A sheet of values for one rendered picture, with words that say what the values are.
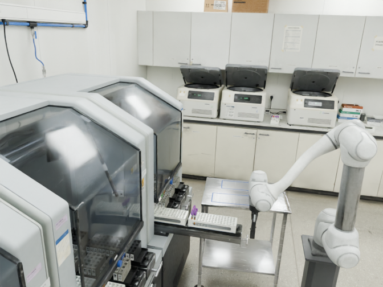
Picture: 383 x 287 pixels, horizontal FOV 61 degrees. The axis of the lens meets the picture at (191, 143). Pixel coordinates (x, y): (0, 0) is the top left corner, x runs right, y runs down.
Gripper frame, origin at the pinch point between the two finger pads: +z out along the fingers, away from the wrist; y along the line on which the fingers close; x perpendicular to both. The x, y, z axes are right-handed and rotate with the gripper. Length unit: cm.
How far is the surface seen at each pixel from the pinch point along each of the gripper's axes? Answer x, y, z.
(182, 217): -44.1, 3.0, -5.5
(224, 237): -16.3, 6.7, 1.3
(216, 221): -22.7, 1.1, -5.4
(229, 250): -15, -50, 52
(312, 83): 61, -270, -57
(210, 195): -33, -38, -2
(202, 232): -30.1, 6.7, 0.1
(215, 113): -58, -229, -18
